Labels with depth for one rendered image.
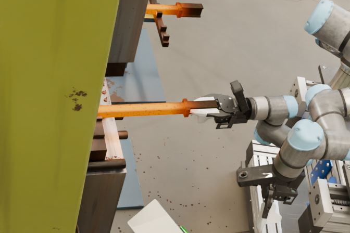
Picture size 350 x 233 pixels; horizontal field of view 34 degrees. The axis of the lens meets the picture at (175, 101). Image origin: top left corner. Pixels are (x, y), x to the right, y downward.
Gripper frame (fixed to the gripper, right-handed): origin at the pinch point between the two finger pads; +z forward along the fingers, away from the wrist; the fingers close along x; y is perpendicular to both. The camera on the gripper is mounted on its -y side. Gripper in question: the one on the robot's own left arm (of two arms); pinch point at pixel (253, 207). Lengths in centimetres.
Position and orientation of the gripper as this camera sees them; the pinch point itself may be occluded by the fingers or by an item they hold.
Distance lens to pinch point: 166.8
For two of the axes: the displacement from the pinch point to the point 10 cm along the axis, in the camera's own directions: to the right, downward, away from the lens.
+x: 0.0, -7.3, 6.9
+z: -2.2, 6.7, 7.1
